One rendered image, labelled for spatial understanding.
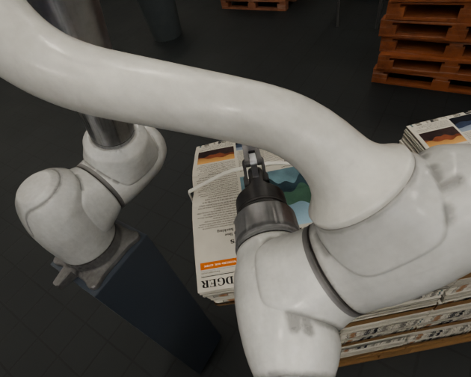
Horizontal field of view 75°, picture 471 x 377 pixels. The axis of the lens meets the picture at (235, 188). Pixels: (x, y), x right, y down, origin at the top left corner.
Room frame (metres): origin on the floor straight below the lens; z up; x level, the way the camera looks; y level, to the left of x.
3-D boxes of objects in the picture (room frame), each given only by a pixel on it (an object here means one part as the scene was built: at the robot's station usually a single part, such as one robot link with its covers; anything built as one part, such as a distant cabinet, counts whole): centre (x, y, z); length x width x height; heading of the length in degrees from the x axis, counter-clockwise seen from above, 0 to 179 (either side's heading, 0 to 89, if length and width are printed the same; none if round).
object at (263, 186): (0.30, -0.03, 1.32); 0.09 x 0.07 x 0.08; 174
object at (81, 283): (0.53, 0.41, 0.50); 0.20 x 0.20 x 1.00; 47
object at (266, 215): (0.23, -0.03, 1.32); 0.09 x 0.06 x 0.09; 84
